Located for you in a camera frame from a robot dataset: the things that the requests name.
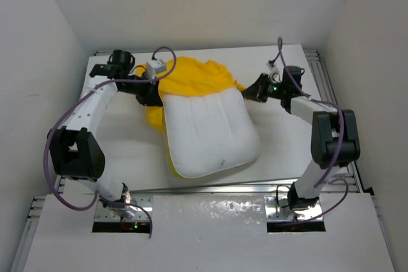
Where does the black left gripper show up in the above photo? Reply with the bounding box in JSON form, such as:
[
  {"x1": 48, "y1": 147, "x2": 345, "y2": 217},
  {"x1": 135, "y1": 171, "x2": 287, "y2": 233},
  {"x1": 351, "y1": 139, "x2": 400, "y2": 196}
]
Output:
[{"x1": 119, "y1": 71, "x2": 162, "y2": 106}]

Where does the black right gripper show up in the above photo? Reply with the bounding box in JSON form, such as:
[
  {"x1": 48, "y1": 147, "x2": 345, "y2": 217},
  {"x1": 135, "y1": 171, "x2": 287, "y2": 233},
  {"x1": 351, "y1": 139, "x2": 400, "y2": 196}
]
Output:
[{"x1": 239, "y1": 73, "x2": 287, "y2": 103}]

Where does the yellow pillowcase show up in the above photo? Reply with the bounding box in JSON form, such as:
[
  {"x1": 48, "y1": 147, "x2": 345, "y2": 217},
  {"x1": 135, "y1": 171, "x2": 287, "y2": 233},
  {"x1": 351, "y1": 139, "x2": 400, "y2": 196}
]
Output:
[{"x1": 140, "y1": 56, "x2": 247, "y2": 179}]

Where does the white pillow with yellow edge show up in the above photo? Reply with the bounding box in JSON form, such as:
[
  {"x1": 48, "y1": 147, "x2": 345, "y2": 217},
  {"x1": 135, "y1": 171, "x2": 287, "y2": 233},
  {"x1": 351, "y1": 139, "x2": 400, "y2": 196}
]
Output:
[{"x1": 163, "y1": 87, "x2": 261, "y2": 179}]

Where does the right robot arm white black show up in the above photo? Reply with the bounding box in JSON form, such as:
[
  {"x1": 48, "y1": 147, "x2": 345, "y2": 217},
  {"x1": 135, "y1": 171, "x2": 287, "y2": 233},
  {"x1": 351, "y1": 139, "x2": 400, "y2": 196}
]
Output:
[{"x1": 242, "y1": 66, "x2": 361, "y2": 210}]

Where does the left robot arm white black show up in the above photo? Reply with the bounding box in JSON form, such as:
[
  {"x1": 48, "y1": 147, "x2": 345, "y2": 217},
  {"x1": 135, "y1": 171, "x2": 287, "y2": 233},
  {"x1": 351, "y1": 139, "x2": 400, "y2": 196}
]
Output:
[{"x1": 43, "y1": 50, "x2": 175, "y2": 213}]

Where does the white front cover panel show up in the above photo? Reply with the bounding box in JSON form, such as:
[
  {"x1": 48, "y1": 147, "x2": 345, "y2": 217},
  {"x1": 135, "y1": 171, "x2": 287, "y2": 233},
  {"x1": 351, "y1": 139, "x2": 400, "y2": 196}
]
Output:
[{"x1": 25, "y1": 194, "x2": 393, "y2": 271}]

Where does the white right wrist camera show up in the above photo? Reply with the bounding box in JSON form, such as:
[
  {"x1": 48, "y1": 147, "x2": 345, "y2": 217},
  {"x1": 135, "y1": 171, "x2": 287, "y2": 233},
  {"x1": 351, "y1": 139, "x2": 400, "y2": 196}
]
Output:
[{"x1": 267, "y1": 62, "x2": 280, "y2": 80}]

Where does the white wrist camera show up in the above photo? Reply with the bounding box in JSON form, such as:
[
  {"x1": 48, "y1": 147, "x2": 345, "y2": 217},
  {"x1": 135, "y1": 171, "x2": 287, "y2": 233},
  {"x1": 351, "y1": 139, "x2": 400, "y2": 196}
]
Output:
[
  {"x1": 267, "y1": 62, "x2": 280, "y2": 80},
  {"x1": 145, "y1": 59, "x2": 167, "y2": 79}
]

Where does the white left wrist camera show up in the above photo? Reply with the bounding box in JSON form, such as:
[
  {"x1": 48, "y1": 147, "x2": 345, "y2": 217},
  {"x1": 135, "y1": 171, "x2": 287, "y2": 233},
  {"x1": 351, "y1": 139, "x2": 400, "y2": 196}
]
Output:
[{"x1": 145, "y1": 59, "x2": 167, "y2": 79}]

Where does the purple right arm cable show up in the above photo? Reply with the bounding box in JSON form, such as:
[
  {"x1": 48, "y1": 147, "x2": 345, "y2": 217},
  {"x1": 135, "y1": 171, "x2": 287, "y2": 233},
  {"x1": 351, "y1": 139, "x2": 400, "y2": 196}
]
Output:
[{"x1": 276, "y1": 36, "x2": 350, "y2": 222}]

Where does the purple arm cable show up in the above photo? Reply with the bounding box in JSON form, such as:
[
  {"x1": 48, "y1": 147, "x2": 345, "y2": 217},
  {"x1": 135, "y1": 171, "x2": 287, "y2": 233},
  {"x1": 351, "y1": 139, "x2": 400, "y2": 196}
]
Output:
[
  {"x1": 276, "y1": 36, "x2": 350, "y2": 222},
  {"x1": 43, "y1": 46, "x2": 178, "y2": 240}
]

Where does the black thin base cable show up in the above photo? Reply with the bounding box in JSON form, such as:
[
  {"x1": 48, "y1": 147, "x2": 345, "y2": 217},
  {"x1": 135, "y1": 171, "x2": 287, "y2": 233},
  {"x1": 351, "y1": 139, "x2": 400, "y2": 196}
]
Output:
[{"x1": 276, "y1": 185, "x2": 296, "y2": 215}]

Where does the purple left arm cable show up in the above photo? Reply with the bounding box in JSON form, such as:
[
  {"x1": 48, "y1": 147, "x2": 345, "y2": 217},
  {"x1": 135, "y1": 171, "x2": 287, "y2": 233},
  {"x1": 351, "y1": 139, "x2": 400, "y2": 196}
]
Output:
[{"x1": 43, "y1": 46, "x2": 178, "y2": 240}]

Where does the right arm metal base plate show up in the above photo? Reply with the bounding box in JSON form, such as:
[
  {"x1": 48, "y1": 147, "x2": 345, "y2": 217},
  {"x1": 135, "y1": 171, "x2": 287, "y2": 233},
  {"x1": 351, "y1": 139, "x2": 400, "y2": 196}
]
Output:
[{"x1": 264, "y1": 193, "x2": 326, "y2": 233}]

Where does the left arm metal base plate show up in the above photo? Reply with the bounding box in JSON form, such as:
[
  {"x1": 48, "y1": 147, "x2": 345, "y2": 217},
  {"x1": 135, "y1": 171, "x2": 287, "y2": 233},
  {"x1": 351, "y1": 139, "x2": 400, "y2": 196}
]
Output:
[{"x1": 92, "y1": 194, "x2": 153, "y2": 234}]

